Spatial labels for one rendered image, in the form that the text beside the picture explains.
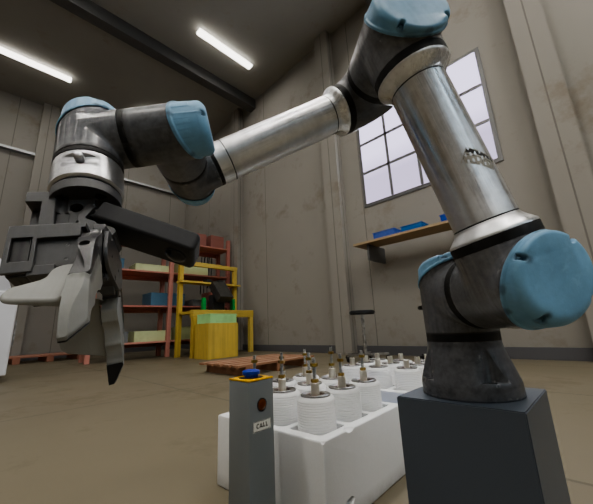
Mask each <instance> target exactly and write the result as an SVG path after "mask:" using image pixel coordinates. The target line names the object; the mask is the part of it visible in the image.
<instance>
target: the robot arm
mask: <svg viewBox="0 0 593 504"><path fill-rule="evenodd" d="M449 17H450V7H449V4H448V2H447V1H446V0H372V1H371V4H370V6H369V9H368V11H367V12H366V13H365V16H364V23H363V26H362V29H361V32H360V35H359V38H358V41H357V44H356V47H355V50H354V53H353V56H352V58H351V61H350V65H349V67H348V70H347V72H346V74H345V75H344V77H343V78H342V79H341V80H340V81H339V82H338V83H337V84H335V85H332V86H330V87H328V88H326V89H325V91H324V93H323V96H321V97H319V98H316V99H314V100H311V101H309V102H307V103H304V104H302V105H300V106H297V107H295V108H292V109H290V110H288V111H285V112H283V113H281V114H278V115H276V116H273V117H271V118H269V119H266V120H264V121H262V122H259V123H257V124H254V125H252V126H250V127H247V128H245V129H243V130H240V131H238V132H235V133H233V134H231V135H228V136H226V137H224V138H221V139H219V140H216V141H214V142H213V137H212V133H211V128H210V124H209V120H208V116H207V112H206V108H205V106H204V105H203V104H202V103H201V102H200V101H197V100H193V101H169V102H167V103H162V104H154V105H147V106H140V107H132V108H125V109H115V108H114V107H113V106H111V105H110V104H108V103H107V102H105V101H103V100H98V99H95V98H91V97H77V98H74V99H72V100H70V101H68V102H67V103H66V104H65V105H64V107H63V108H62V111H61V115H60V117H59V119H58V121H57V123H56V128H55V135H56V139H55V146H54V152H53V158H52V166H51V171H50V177H49V183H48V192H27V194H26V199H25V202H26V204H27V205H28V207H29V208H30V210H31V211H32V214H31V220H30V225H22V226H9V229H8V234H7V238H6V243H5V247H4V251H3V256H2V260H1V265H0V276H5V278H6V279H7V280H8V281H9V282H11V283H12V284H13V285H14V286H15V287H13V288H10V289H8V290H6V291H5V292H4V293H3V294H2V295H1V296H0V302H1V303H3V304H9V305H32V306H33V307H39V306H55V307H59V313H58V322H57V334H56V339H57V343H59V346H60V348H61V350H62V351H63V352H65V353H67V354H79V355H95V356H106V357H107V374H108V382H109V385H112V384H114V383H116V381H117V379H118V377H119V374H120V372H121V370H122V368H123V366H124V312H123V297H122V263H121V257H120V254H119V252H120V251H121V249H122V247H121V245H122V246H125V247H128V248H131V249H134V250H137V251H140V252H143V253H146V254H149V255H152V256H155V257H158V258H161V259H164V260H167V261H170V262H173V263H176V264H179V265H182V266H185V267H188V268H191V267H193V266H194V265H195V263H196V261H197V259H198V257H199V249H200V236H199V235H198V234H197V233H194V232H191V231H188V230H185V229H182V228H179V227H176V226H174V225H171V224H168V223H165V222H162V221H159V220H156V219H153V218H151V217H148V216H145V215H142V214H139V213H136V212H133V211H130V210H128V209H125V208H122V204H123V201H124V169H129V168H139V167H145V166H152V165H157V167H158V169H159V170H160V172H161V173H162V175H163V176H164V178H165V179H166V181H167V182H168V184H169V187H170V189H171V191H172V192H173V193H174V194H175V195H176V196H177V197H178V198H179V199H180V200H181V201H182V202H183V203H185V204H187V205H191V206H200V205H203V204H205V203H207V202H208V201H209V200H210V199H211V198H212V196H213V195H214V191H215V189H217V188H219V187H221V186H223V185H225V184H227V183H230V182H232V181H234V180H236V179H238V178H240V177H243V176H245V175H247V174H249V173H251V172H254V171H256V170H258V169H260V168H262V167H265V166H267V165H269V164H271V163H273V162H276V161H278V160H280V159H282V158H284V157H287V156H289V155H291V154H293V153H295V152H297V151H300V150H302V149H304V148H306V147H308V146H311V145H313V144H315V143H317V142H319V141H322V140H324V139H326V138H328V137H330V136H333V135H335V134H336V135H338V136H345V135H347V134H350V133H352V132H354V131H356V130H358V129H360V128H362V127H364V126H366V125H368V124H369V123H371V122H373V121H374V120H376V119H378V118H379V117H381V116H382V115H384V114H385V113H387V112H388V111H389V110H390V109H391V108H393V107H394V108H395V110H396V112H397V115H398V117H399V119H400V121H401V123H402V125H403V127H404V129H405V131H406V133H407V136H408V138H409V140H410V142H411V144H412V146H413V148H414V150H415V153H416V155H417V157H418V159H419V161H420V163H421V165H422V167H423V169H424V172H425V174H426V176H427V178H428V180H429V182H430V184H431V186H432V188H433V191H434V193H435V195H436V197H437V199H438V201H439V203H440V205H441V208H442V210H443V212H444V214H445V216H446V218H447V220H448V222H449V224H450V227H451V229H452V231H453V233H454V235H455V236H454V241H453V243H452V245H451V248H450V252H447V253H444V254H443V255H437V256H434V257H431V258H429V259H427V260H426V261H424V262H423V263H422V264H421V265H420V267H419V269H418V278H419V280H418V287H419V289H420V294H421V302H422V309H423V316H424V323H425V330H426V337H427V345H428V346H427V353H426V358H425V364H424V369H423V374H422V385H423V392H424V393H425V394H427V395H429V396H432V397H435V398H440V399H445V400H451V401H459V402H469V403H507V402H515V401H520V400H523V399H525V398H526V397H527V396H526V391H525V387H524V382H523V380H522V378H521V376H520V375H519V373H518V371H517V369H516V368H515V366H514V364H513V362H512V360H511V359H510V357H509V355H508V353H507V351H506V350H505V348H504V345H503V342H502V337H501V332H500V329H526V330H540V329H544V328H553V327H561V326H565V325H568V324H570V323H572V322H574V321H576V320H577V319H578V318H580V317H581V316H582V315H583V314H584V313H585V312H586V310H587V309H588V307H589V306H590V304H591V297H592V295H593V264H592V261H591V259H590V257H589V255H588V253H587V252H586V250H585V249H584V247H583V246H582V245H581V244H580V243H579V242H578V241H577V240H576V239H570V236H569V235H568V234H566V233H564V232H561V231H556V230H547V229H546V228H545V227H544V225H543V223H542V221H541V219H540V218H539V216H536V215H533V214H529V213H526V212H523V211H521V210H520V209H519V208H518V206H517V204H516V202H515V200H514V198H513V196H512V194H511V193H510V191H509V189H508V187H507V185H506V183H505V181H504V179H503V177H502V175H501V174H500V172H499V170H498V168H497V166H496V164H495V162H494V160H493V158H492V157H491V155H490V153H489V151H488V149H487V147H486V145H485V143H484V141H483V140H482V138H481V136H480V134H479V132H478V130H477V128H476V126H475V124H474V122H473V121H472V119H471V117H470V115H469V113H468V111H467V109H466V107H465V105H464V104H463V102H462V100H461V98H460V96H459V94H458V92H457V90H456V88H455V87H454V85H453V83H452V81H451V79H450V77H449V75H448V73H447V71H446V70H447V67H448V65H449V62H450V59H451V53H450V50H449V48H448V46H447V45H446V43H445V41H444V39H443V37H442V31H443V30H444V29H445V28H446V26H447V24H448V19H449ZM98 292H100V293H101V294H102V300H101V299H98V298H96V293H98ZM100 305H101V307H100Z"/></svg>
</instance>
